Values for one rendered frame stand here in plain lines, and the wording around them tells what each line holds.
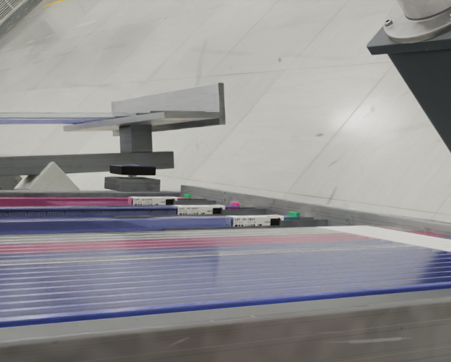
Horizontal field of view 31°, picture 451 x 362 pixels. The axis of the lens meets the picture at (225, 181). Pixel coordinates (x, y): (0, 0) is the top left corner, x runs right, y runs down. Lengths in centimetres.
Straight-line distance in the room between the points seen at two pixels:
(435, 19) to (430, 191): 102
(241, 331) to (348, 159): 207
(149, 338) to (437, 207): 173
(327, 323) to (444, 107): 85
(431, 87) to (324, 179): 124
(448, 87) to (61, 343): 92
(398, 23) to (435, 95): 12
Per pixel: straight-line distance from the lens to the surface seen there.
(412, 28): 113
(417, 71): 118
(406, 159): 226
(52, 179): 127
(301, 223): 83
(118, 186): 107
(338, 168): 240
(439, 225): 74
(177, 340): 33
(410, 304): 41
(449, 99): 118
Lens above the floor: 117
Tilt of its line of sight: 25 degrees down
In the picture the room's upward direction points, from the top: 39 degrees counter-clockwise
